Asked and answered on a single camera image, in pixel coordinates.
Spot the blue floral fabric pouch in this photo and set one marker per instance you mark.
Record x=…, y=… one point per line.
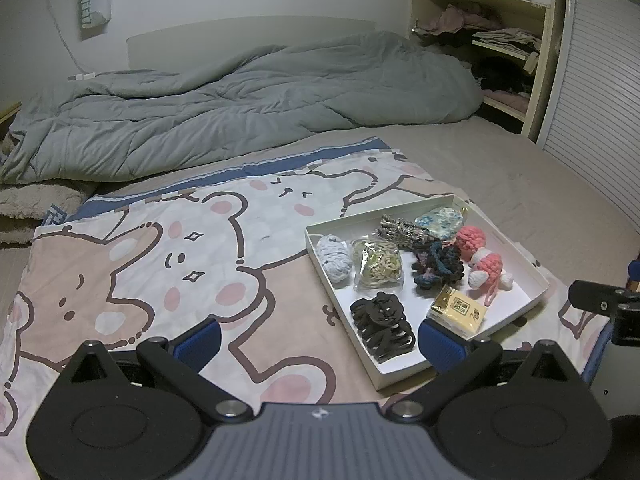
x=440, y=220

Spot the white knit scrunchie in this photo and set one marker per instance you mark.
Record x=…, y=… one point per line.
x=334, y=260

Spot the yellow packet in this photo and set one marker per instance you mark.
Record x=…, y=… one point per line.
x=460, y=312

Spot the white wall hanging pocket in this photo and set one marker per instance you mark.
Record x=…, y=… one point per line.
x=95, y=0

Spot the white headboard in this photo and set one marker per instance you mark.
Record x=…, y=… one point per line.
x=225, y=35

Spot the white plug adapter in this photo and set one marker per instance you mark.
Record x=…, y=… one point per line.
x=82, y=76

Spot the dark hair claw clip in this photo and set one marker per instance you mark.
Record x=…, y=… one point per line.
x=380, y=325

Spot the dark clothes pile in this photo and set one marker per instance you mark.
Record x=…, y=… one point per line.
x=500, y=72

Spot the white louvered door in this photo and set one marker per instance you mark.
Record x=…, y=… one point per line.
x=600, y=85

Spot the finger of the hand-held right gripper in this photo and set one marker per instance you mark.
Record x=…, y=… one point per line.
x=595, y=297
x=634, y=272

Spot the grey duvet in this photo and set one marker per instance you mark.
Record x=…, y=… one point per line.
x=225, y=110

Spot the pink folded clothes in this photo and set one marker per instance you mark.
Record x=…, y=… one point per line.
x=505, y=100

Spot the beige fluffy blanket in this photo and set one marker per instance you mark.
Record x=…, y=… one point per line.
x=30, y=202

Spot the pink crumpled clothes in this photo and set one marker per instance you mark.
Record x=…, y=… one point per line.
x=450, y=20

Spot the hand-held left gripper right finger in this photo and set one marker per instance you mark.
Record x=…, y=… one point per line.
x=440, y=345

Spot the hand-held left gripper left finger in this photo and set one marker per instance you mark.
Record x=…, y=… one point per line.
x=197, y=345

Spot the wooden bedside shelf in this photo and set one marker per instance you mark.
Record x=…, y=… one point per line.
x=7, y=115

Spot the dark brown scrunchie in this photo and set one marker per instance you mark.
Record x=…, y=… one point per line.
x=437, y=265

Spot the beige folded clothes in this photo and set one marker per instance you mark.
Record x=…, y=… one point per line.
x=505, y=40

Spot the white shallow cardboard box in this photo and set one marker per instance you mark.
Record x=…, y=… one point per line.
x=520, y=294

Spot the bear printed blanket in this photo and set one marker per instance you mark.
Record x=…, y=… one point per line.
x=200, y=240

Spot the pink crochet doll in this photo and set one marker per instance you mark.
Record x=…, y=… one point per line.
x=487, y=262

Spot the clear bag of rubber bands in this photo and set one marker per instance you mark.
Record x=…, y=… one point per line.
x=377, y=265

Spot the cream open shelf unit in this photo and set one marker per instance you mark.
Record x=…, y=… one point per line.
x=542, y=60

